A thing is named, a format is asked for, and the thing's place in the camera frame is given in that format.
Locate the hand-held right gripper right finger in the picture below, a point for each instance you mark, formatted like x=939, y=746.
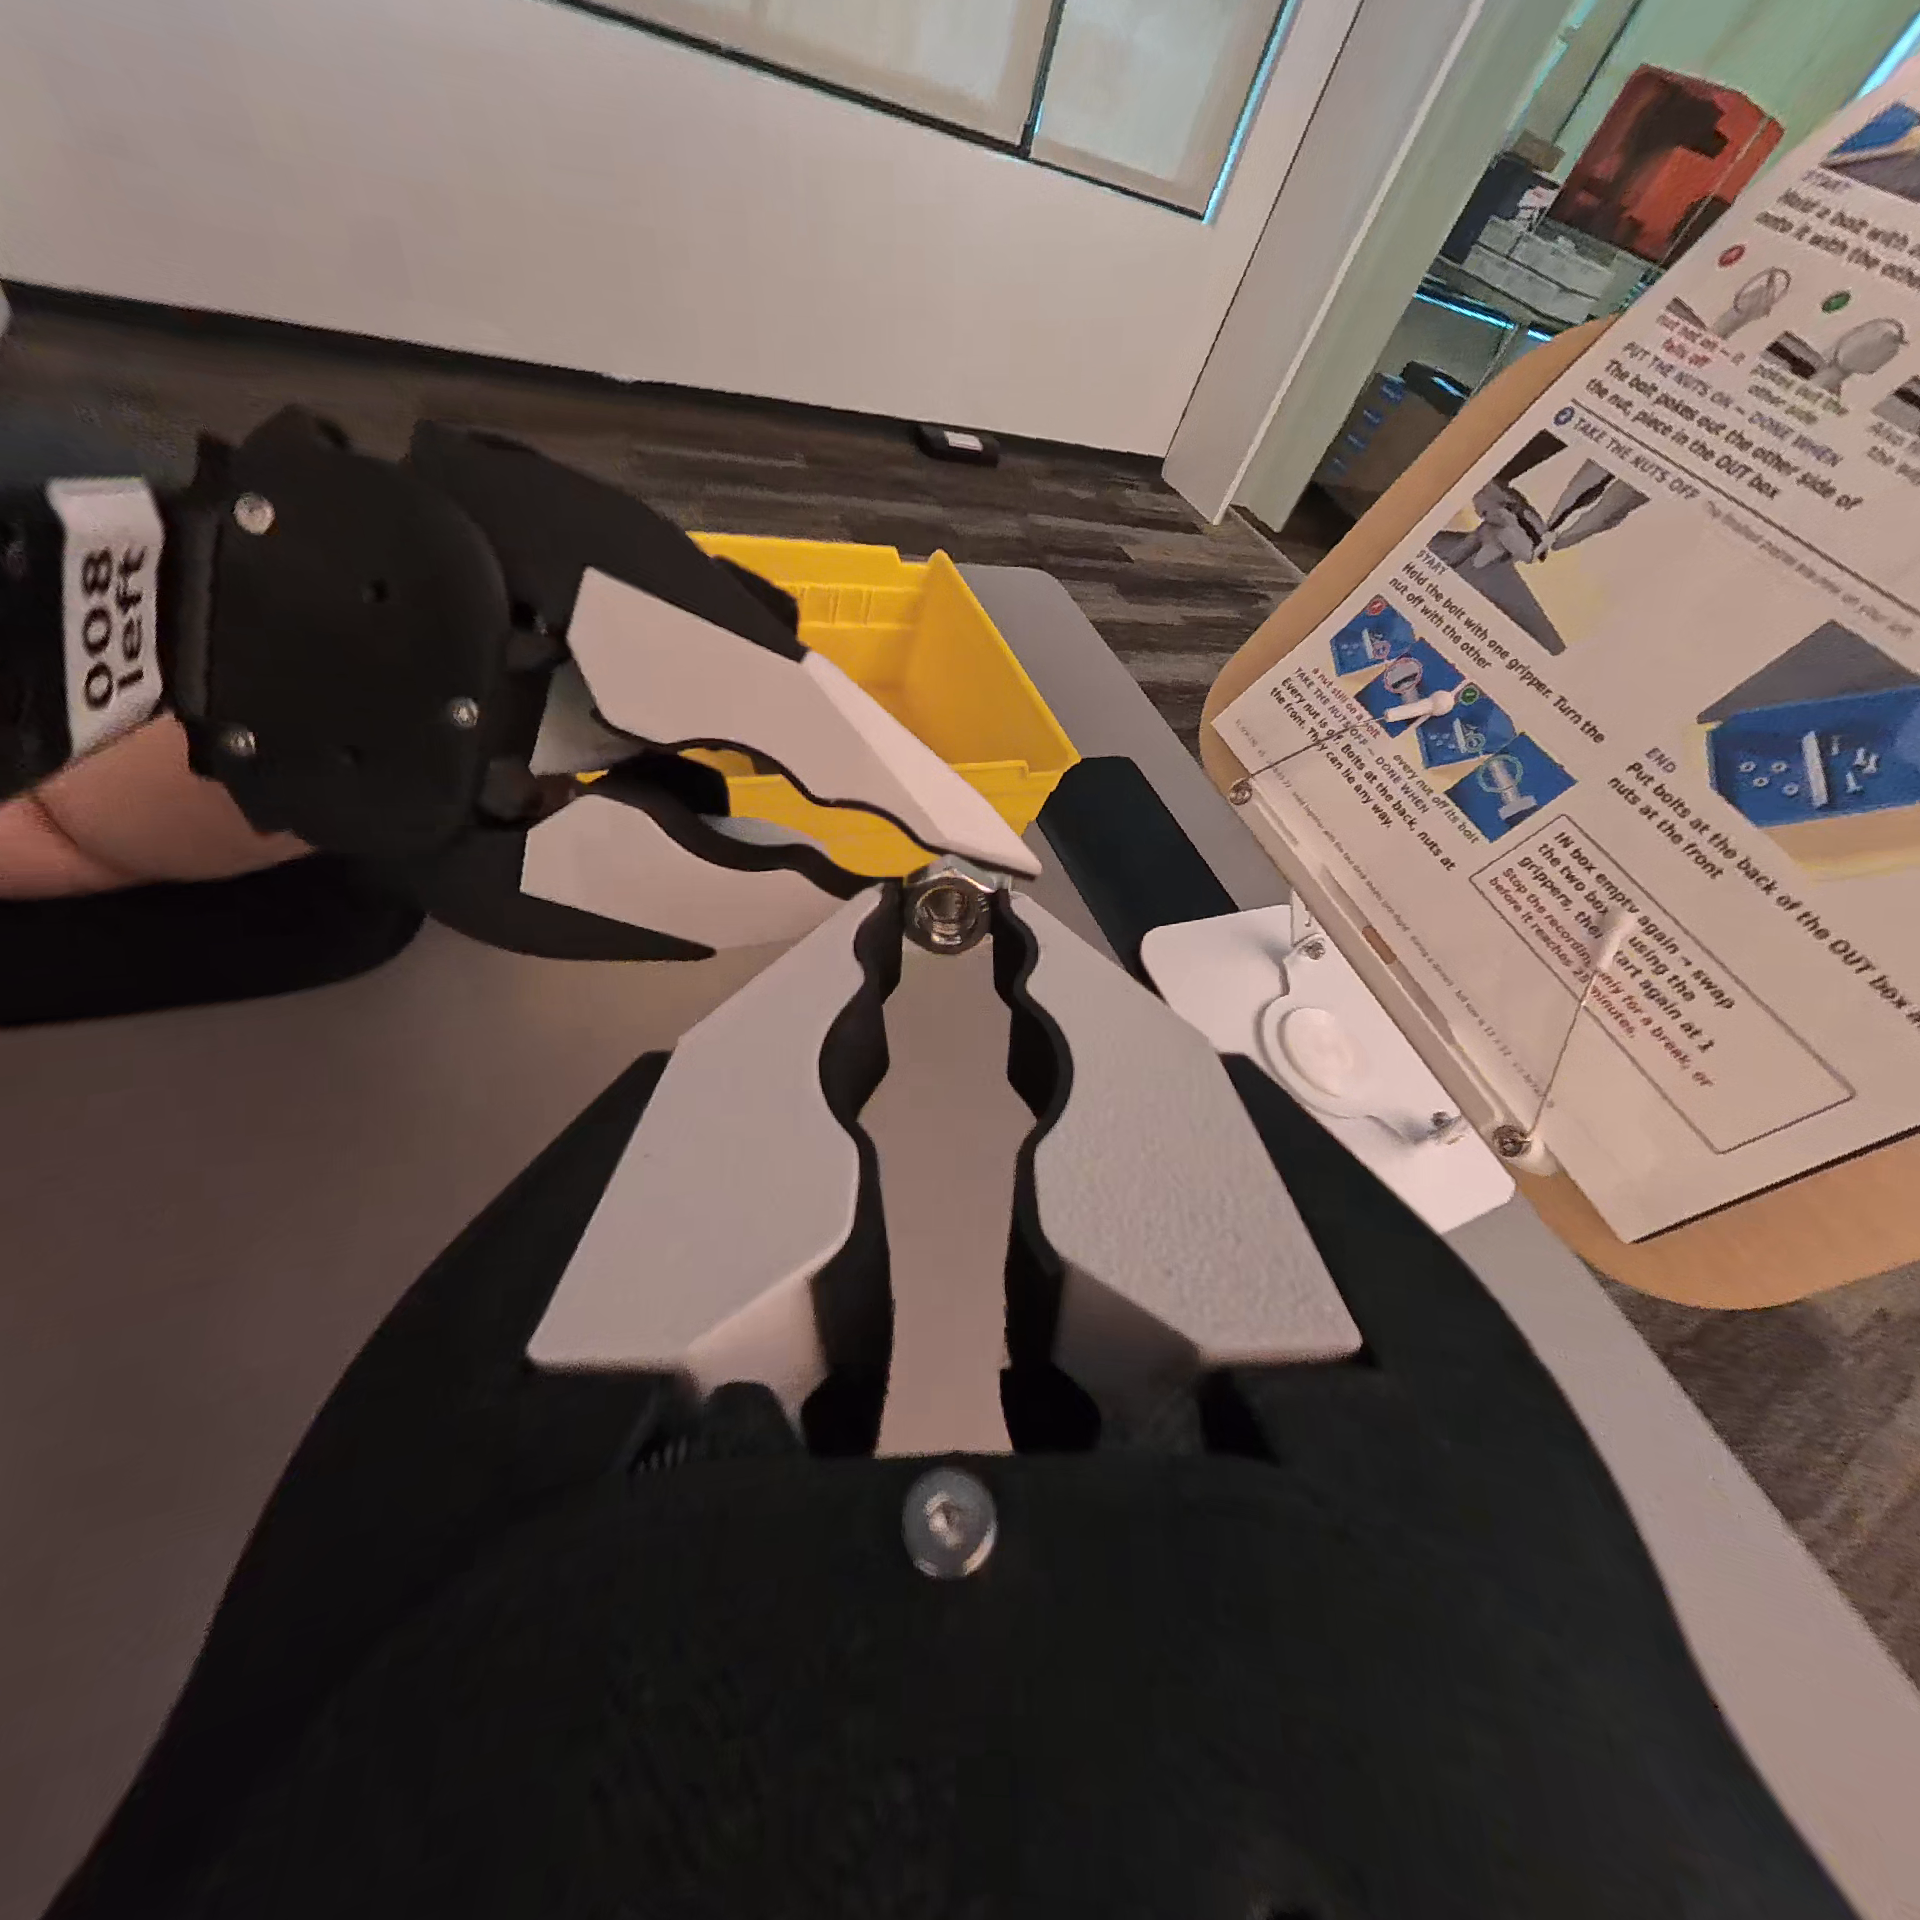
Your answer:
x=1201, y=1201

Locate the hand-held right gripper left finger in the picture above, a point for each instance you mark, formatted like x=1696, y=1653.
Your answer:
x=705, y=1201

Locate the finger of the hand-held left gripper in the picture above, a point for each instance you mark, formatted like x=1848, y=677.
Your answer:
x=750, y=691
x=629, y=884

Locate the yellow bin with black divider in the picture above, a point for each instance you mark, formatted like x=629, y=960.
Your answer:
x=930, y=661

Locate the silver hex nut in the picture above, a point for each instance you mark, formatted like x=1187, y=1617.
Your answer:
x=974, y=927

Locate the person's left forearm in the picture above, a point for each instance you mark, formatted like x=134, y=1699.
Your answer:
x=148, y=848

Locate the white metal stand base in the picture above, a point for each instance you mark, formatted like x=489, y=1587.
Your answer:
x=1201, y=973

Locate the black floor outlet box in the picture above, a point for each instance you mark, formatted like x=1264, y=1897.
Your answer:
x=960, y=444

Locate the black flat table mat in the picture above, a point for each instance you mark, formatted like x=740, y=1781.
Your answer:
x=1125, y=855

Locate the instruction sheet on wooden board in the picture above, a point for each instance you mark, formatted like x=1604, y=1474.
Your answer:
x=1724, y=1260

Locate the printed instruction sheet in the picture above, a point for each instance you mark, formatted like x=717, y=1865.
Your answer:
x=1650, y=901

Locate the large gridded window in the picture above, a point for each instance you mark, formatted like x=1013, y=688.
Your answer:
x=900, y=43

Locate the red-brown box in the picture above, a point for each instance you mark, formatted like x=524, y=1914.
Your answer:
x=1664, y=165

